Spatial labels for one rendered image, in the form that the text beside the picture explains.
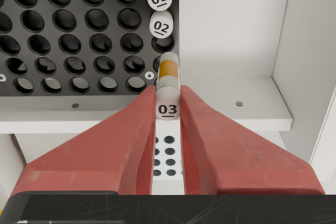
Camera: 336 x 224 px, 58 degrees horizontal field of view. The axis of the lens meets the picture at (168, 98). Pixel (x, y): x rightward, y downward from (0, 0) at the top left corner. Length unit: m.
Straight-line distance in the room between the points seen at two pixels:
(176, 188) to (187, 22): 0.30
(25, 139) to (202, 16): 0.31
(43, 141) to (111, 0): 0.31
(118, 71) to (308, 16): 0.12
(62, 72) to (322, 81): 0.15
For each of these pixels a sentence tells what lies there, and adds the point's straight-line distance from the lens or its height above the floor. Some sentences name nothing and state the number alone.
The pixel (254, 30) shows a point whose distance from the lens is 0.25.
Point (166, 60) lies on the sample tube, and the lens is 0.15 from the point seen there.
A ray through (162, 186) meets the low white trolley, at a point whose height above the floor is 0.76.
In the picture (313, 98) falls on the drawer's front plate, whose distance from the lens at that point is 0.20.
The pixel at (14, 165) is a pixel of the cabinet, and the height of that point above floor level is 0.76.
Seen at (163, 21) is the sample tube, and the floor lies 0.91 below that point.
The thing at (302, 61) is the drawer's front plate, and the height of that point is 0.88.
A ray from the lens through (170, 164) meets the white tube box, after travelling 0.39.
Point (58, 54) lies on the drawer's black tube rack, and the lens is 0.19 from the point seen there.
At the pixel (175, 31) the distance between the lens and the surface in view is 0.17.
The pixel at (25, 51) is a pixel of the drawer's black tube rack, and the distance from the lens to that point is 0.20.
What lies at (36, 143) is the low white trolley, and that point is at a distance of 0.46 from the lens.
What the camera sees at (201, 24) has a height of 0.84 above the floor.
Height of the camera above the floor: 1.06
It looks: 55 degrees down
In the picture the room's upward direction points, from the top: 179 degrees counter-clockwise
